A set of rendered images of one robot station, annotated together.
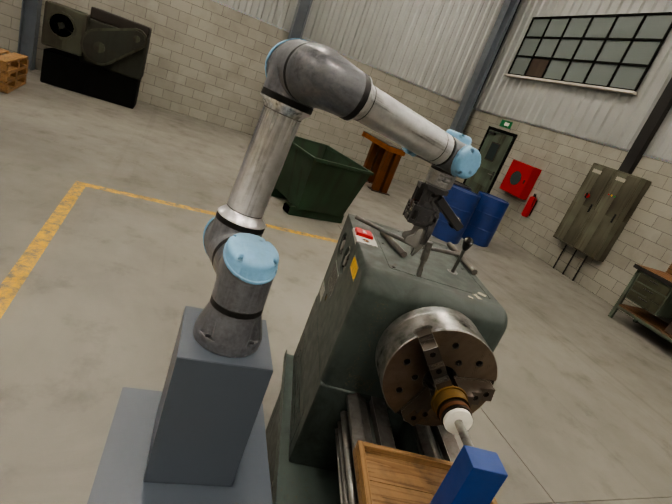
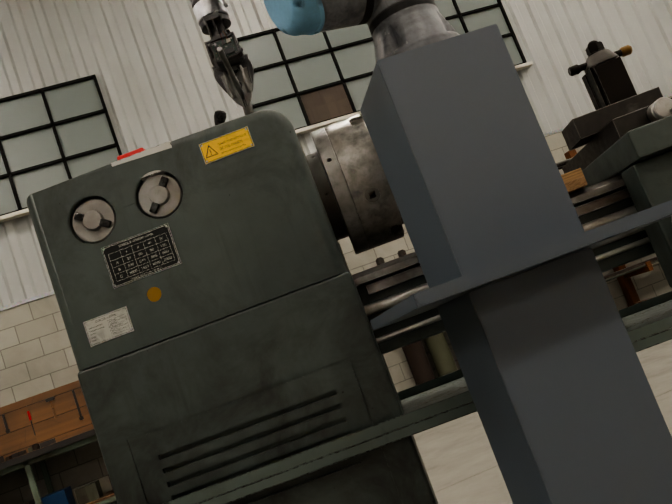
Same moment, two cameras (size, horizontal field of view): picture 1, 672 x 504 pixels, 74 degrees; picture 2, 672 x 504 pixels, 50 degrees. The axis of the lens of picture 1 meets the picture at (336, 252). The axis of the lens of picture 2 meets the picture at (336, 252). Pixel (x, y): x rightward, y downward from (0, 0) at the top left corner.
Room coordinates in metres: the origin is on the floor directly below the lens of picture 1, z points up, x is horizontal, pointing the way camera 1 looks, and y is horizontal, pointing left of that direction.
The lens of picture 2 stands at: (0.86, 1.34, 0.71)
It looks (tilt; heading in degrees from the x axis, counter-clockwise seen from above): 8 degrees up; 282
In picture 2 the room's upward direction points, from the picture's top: 20 degrees counter-clockwise
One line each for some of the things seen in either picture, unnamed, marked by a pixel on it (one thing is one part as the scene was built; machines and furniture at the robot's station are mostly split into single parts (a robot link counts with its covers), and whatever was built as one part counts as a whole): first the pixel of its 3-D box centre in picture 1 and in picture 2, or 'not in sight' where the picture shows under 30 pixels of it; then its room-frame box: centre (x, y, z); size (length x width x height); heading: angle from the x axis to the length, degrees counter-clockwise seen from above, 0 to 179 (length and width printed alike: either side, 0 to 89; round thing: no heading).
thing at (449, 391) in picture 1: (451, 405); not in sight; (0.95, -0.40, 1.08); 0.09 x 0.09 x 0.09; 11
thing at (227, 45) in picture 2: (425, 205); (222, 43); (1.26, -0.19, 1.47); 0.09 x 0.08 x 0.12; 101
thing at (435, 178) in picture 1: (440, 180); (213, 14); (1.26, -0.20, 1.55); 0.08 x 0.08 x 0.05
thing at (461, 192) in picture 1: (453, 213); not in sight; (7.61, -1.65, 0.44); 0.59 x 0.59 x 0.88
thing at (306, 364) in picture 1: (339, 433); (297, 502); (1.49, -0.28, 0.43); 0.60 x 0.48 x 0.86; 11
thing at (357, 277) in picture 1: (397, 304); (207, 247); (1.49, -0.28, 1.06); 0.59 x 0.48 x 0.39; 11
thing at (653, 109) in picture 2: not in sight; (663, 108); (0.45, -0.23, 0.95); 0.07 x 0.04 x 0.04; 101
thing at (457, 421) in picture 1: (465, 439); not in sight; (0.84, -0.42, 1.08); 0.13 x 0.07 x 0.07; 11
